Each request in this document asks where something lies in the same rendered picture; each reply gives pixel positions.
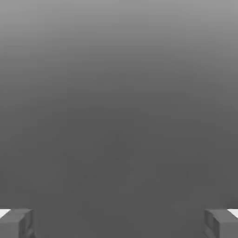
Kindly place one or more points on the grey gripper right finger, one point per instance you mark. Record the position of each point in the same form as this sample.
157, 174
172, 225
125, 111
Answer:
222, 224

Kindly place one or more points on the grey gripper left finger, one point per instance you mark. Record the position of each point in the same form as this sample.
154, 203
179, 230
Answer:
14, 224

